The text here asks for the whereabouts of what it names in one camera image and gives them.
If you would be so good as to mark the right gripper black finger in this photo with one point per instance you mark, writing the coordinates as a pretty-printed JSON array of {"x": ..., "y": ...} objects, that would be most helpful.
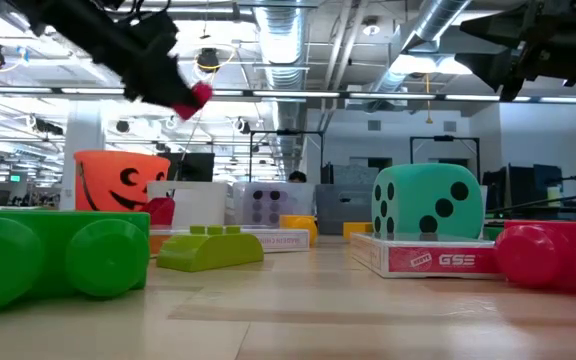
[
  {"x": 498, "y": 30},
  {"x": 500, "y": 70}
]

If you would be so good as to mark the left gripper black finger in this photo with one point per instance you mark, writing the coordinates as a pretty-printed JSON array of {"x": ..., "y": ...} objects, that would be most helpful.
[
  {"x": 160, "y": 90},
  {"x": 180, "y": 72}
]

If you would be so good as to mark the small red rounded toy block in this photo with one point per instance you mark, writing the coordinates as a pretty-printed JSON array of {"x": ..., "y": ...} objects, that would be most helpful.
[{"x": 195, "y": 100}]

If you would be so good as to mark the red lego brick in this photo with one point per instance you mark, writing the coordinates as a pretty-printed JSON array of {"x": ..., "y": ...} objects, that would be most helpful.
[{"x": 160, "y": 212}]

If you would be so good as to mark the teal foam die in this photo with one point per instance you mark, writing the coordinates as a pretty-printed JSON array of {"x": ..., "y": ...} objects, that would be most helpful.
[{"x": 428, "y": 200}]

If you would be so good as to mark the purple foam die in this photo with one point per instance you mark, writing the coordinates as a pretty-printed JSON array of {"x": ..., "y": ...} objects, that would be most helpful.
[{"x": 265, "y": 207}]

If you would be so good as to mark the dark green lego brick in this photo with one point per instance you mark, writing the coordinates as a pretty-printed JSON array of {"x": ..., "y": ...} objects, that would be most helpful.
[{"x": 493, "y": 233}]

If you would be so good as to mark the lime green rounded brick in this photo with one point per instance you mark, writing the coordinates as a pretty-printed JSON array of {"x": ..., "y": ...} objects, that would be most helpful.
[{"x": 208, "y": 252}]

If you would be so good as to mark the big red toy block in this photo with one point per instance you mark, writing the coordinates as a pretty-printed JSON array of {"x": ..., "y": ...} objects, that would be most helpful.
[{"x": 533, "y": 255}]

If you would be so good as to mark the big green toy block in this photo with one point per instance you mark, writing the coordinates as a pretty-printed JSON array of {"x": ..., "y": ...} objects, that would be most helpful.
[{"x": 58, "y": 250}]

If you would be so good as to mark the yellow rounded toy block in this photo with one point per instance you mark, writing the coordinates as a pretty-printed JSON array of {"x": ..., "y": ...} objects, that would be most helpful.
[{"x": 300, "y": 223}]

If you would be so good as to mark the white purple card box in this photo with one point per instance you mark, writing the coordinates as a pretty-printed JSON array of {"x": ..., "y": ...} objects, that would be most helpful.
[{"x": 283, "y": 241}]

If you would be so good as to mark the orange-yellow lego brick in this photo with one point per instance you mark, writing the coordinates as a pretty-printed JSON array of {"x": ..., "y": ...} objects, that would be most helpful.
[{"x": 357, "y": 230}]

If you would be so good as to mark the black monitor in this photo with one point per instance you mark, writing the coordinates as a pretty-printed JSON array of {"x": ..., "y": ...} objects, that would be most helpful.
[{"x": 193, "y": 167}]

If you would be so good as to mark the white column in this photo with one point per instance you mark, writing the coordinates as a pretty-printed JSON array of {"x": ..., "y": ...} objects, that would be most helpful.
[{"x": 83, "y": 135}]

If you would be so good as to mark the orange pumpkin face bucket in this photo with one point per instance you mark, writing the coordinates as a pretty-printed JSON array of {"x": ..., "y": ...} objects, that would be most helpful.
[{"x": 103, "y": 180}]

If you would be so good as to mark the long ceiling light strip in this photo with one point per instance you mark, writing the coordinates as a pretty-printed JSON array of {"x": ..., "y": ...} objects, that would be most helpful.
[{"x": 293, "y": 94}]

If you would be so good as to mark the dark desk monitors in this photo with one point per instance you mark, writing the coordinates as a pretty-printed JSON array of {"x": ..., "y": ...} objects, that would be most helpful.
[{"x": 518, "y": 185}]

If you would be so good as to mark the white plastic bin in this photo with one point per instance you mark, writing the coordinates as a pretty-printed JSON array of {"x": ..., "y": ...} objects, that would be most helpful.
[{"x": 198, "y": 205}]

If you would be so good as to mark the pale yellow bottle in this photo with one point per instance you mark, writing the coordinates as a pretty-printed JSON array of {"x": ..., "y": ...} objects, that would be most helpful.
[{"x": 553, "y": 196}]

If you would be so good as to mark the person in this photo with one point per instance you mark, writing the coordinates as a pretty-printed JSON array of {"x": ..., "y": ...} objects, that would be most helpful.
[{"x": 297, "y": 176}]

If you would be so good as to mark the green exit sign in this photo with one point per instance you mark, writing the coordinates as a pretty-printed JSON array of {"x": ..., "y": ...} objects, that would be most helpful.
[{"x": 15, "y": 178}]

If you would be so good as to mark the pink playing card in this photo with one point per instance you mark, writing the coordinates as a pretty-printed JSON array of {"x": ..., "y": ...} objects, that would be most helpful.
[{"x": 443, "y": 260}]

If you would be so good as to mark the smoky grey plastic bin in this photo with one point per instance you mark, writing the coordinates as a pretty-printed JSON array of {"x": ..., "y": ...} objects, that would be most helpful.
[{"x": 338, "y": 210}]

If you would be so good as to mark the silver ventilation duct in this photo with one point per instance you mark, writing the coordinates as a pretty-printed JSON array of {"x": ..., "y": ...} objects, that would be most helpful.
[
  {"x": 438, "y": 20},
  {"x": 283, "y": 30}
]

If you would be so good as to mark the black rig frame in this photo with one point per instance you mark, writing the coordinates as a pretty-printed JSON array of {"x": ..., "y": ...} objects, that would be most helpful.
[
  {"x": 288, "y": 132},
  {"x": 443, "y": 138}
]

